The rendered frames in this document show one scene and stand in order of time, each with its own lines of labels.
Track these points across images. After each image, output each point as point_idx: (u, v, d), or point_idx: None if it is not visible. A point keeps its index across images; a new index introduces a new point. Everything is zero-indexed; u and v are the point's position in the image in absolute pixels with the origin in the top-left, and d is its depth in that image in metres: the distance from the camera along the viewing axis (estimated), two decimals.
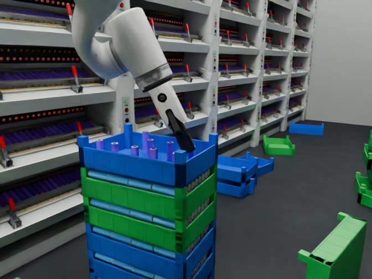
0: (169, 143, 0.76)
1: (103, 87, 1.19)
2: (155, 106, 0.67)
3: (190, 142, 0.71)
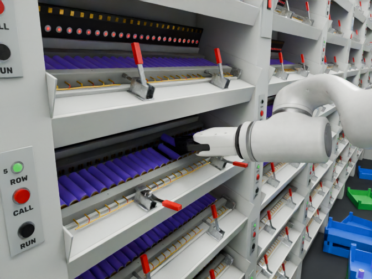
0: None
1: (295, 195, 1.53)
2: None
3: (189, 137, 0.74)
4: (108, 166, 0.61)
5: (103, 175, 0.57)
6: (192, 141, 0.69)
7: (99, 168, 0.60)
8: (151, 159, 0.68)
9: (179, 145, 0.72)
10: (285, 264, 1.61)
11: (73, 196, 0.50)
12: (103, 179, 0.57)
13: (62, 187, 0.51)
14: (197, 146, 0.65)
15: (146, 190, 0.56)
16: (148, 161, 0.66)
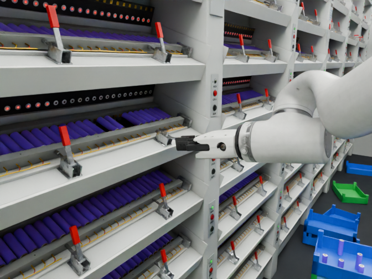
0: (122, 127, 0.74)
1: (268, 183, 1.53)
2: (218, 135, 0.63)
3: (182, 149, 0.72)
4: (34, 133, 0.61)
5: (24, 140, 0.57)
6: None
7: (24, 134, 0.60)
8: (85, 129, 0.68)
9: None
10: (260, 253, 1.61)
11: None
12: (24, 143, 0.57)
13: None
14: None
15: None
16: (79, 130, 0.67)
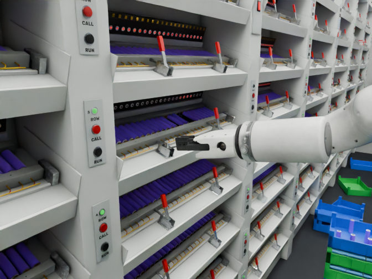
0: (187, 122, 0.96)
1: (286, 174, 1.75)
2: (218, 134, 0.63)
3: (183, 149, 0.72)
4: (132, 126, 0.83)
5: (129, 130, 0.79)
6: None
7: (126, 127, 0.81)
8: (163, 123, 0.90)
9: None
10: (278, 236, 1.83)
11: None
12: (130, 133, 0.78)
13: None
14: None
15: (165, 142, 0.77)
16: (160, 124, 0.88)
